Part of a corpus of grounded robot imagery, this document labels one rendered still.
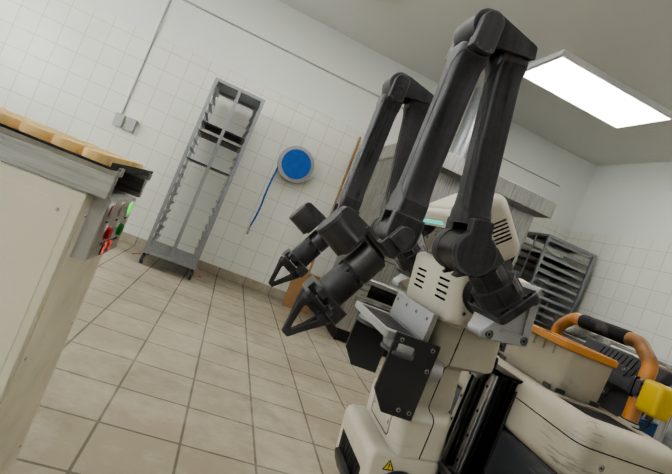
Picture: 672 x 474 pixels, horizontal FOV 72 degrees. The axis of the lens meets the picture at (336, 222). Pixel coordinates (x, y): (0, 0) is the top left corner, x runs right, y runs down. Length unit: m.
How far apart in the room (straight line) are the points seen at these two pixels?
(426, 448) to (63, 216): 0.86
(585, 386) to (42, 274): 1.16
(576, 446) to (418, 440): 0.29
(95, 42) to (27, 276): 4.57
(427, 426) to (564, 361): 0.34
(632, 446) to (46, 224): 1.19
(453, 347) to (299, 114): 4.41
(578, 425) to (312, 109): 4.62
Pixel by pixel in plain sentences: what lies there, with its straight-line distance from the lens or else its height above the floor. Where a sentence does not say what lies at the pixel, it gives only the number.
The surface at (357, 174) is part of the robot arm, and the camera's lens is 1.21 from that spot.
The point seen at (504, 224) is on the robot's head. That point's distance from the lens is 1.03.
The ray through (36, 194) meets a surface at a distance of 1.05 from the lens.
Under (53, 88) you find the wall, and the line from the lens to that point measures 5.52.
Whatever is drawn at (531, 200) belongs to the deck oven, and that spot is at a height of 1.93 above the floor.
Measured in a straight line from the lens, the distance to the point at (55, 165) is 1.05.
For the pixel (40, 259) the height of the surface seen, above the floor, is 0.69.
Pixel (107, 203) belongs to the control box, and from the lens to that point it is 1.06.
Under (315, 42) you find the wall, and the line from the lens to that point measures 5.46.
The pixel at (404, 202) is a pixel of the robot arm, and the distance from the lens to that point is 0.78.
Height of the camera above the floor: 0.96
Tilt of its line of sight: 1 degrees up
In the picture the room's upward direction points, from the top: 22 degrees clockwise
